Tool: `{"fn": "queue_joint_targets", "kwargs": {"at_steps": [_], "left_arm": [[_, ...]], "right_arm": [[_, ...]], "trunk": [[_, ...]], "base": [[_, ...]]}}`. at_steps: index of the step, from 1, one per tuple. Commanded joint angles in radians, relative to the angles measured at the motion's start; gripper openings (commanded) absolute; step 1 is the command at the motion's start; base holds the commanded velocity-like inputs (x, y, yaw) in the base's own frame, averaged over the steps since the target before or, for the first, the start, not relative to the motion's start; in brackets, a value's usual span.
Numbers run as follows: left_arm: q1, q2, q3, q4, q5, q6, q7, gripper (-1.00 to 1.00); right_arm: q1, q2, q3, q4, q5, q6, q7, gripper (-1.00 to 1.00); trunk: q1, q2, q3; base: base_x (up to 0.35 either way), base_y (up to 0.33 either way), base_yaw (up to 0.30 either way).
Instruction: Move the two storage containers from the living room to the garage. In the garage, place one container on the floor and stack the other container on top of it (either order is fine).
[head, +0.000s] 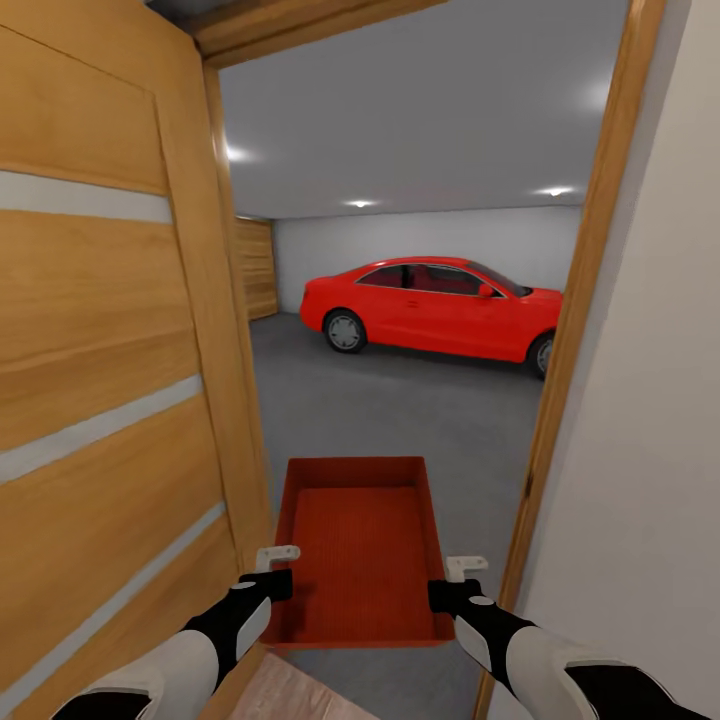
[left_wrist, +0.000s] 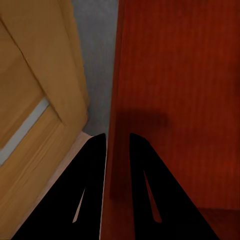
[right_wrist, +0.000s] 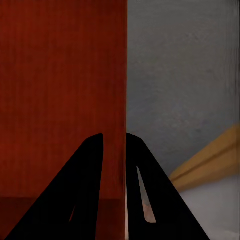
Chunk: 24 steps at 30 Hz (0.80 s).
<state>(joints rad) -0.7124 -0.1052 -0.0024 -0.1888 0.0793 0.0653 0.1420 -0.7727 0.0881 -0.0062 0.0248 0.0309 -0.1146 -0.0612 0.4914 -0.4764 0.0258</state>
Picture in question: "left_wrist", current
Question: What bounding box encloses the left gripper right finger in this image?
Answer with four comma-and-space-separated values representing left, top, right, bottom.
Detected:
129, 133, 220, 240

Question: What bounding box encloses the storage box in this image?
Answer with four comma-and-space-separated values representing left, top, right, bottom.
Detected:
100, 0, 240, 240

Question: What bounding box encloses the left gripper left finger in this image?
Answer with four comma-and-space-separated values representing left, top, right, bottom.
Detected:
11, 133, 107, 240

